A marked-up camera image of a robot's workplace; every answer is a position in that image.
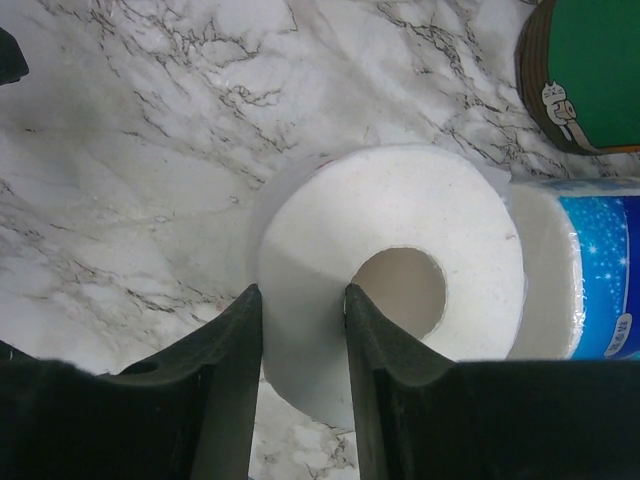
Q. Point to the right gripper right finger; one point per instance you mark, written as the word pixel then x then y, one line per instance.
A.
pixel 419 415

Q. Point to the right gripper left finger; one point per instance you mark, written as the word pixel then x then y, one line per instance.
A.
pixel 186 412

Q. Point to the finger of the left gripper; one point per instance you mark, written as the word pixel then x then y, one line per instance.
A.
pixel 13 65

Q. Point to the floral roll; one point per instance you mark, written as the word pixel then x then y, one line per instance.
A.
pixel 426 233

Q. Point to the blue Tempo tissue roll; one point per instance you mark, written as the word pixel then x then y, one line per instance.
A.
pixel 580 243

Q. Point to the green wrapped roll right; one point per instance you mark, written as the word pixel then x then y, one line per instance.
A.
pixel 577 73

